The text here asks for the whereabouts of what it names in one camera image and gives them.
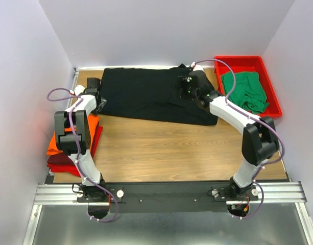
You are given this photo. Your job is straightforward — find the black t shirt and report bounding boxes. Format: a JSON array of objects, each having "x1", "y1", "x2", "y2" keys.
[{"x1": 100, "y1": 64, "x2": 218, "y2": 126}]

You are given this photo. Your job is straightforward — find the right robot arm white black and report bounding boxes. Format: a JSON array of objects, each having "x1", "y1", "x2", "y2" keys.
[{"x1": 175, "y1": 70, "x2": 279, "y2": 200}]

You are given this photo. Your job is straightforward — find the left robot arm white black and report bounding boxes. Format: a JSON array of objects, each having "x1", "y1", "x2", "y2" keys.
[{"x1": 54, "y1": 78, "x2": 107, "y2": 202}]

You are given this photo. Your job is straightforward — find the orange folded t shirt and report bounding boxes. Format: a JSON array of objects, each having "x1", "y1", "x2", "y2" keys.
[{"x1": 46, "y1": 115, "x2": 100, "y2": 156}]

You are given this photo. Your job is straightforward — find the green t shirt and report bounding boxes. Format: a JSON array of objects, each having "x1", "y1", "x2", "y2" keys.
[{"x1": 228, "y1": 71, "x2": 269, "y2": 114}]

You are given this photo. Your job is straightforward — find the red plastic bin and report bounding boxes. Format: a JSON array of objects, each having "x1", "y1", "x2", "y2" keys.
[{"x1": 214, "y1": 56, "x2": 282, "y2": 118}]

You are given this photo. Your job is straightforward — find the red folded t shirt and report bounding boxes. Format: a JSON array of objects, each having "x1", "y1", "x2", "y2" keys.
[{"x1": 46, "y1": 125, "x2": 104, "y2": 178}]

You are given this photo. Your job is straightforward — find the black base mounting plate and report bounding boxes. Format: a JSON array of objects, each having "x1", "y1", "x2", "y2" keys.
[{"x1": 77, "y1": 180, "x2": 259, "y2": 214}]

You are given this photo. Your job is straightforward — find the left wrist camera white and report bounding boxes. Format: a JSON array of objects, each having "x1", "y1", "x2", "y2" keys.
[{"x1": 69, "y1": 85, "x2": 85, "y2": 96}]

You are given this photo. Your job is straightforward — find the aluminium frame rail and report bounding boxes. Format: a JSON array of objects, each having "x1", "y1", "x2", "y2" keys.
[{"x1": 34, "y1": 182, "x2": 307, "y2": 205}]

